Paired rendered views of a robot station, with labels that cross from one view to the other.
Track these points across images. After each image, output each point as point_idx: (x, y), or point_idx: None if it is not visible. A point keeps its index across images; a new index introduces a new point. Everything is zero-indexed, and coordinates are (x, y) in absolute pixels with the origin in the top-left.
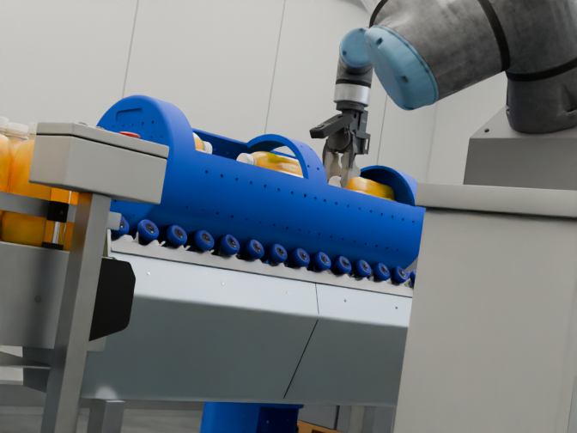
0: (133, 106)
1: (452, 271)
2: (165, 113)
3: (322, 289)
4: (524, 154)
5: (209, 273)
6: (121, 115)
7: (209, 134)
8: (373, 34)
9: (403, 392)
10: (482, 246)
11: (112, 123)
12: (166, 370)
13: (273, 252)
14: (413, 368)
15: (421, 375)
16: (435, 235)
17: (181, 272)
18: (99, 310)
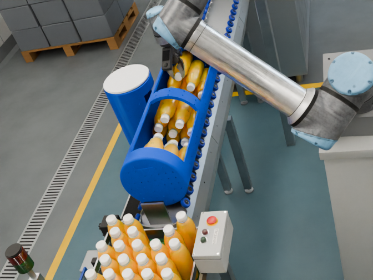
0: (144, 163)
1: (346, 175)
2: (167, 163)
3: (212, 133)
4: (357, 123)
5: (200, 185)
6: (136, 166)
7: (144, 120)
8: (309, 140)
9: (335, 210)
10: (358, 166)
11: (132, 170)
12: None
13: (200, 145)
14: (337, 204)
15: (342, 205)
16: (333, 166)
17: (198, 199)
18: None
